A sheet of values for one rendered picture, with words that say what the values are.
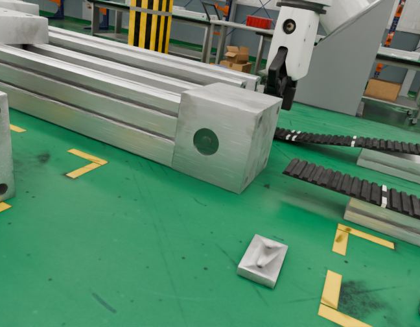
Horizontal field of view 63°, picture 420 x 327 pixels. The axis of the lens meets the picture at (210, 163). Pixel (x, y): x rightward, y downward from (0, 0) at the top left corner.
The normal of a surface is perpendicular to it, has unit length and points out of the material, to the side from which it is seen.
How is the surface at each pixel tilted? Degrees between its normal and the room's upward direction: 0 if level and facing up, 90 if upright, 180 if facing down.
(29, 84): 90
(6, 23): 90
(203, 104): 90
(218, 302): 0
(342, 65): 90
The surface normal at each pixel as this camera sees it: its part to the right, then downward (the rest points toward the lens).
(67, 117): -0.44, 0.30
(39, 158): 0.16, -0.90
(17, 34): 0.89, 0.31
